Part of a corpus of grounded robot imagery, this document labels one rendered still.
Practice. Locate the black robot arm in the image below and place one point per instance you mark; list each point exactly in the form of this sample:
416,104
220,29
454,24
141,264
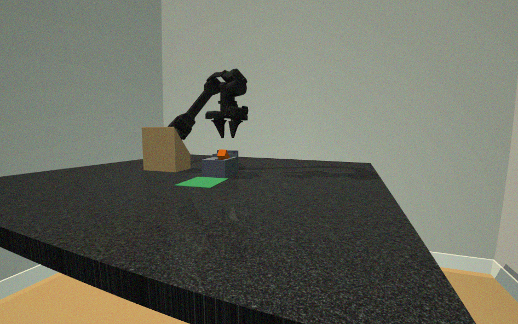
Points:
234,86

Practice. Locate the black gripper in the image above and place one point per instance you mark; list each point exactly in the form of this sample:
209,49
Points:
219,117

